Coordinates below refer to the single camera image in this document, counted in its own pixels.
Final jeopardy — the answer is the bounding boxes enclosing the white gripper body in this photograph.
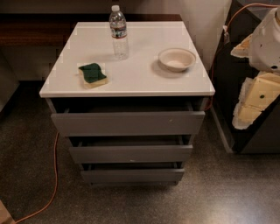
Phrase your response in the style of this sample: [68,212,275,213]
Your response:
[248,7,280,73]

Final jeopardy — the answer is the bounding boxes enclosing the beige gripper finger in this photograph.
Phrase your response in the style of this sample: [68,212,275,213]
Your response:
[230,34,252,58]
[232,72,280,130]

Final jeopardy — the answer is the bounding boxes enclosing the clear plastic water bottle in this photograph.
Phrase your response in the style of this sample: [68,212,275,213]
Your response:
[109,5,129,60]

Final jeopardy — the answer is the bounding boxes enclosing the grey top drawer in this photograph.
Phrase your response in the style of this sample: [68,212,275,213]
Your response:
[52,109,205,137]

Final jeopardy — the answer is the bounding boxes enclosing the white top drawer cabinet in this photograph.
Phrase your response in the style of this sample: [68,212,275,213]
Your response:
[40,22,214,185]

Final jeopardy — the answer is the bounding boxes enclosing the beige paper bowl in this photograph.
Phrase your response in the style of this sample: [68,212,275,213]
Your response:
[158,48,196,73]

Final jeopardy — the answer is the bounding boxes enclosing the green yellow sponge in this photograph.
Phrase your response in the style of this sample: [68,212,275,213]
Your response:
[79,63,109,88]

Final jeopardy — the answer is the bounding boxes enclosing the dark wooden counter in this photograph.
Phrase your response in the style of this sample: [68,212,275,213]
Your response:
[0,13,183,47]

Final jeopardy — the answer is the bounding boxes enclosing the cardboard box corner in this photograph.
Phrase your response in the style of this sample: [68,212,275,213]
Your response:
[0,200,15,224]

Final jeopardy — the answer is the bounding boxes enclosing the orange extension cable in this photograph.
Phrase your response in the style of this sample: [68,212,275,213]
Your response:
[14,131,60,224]

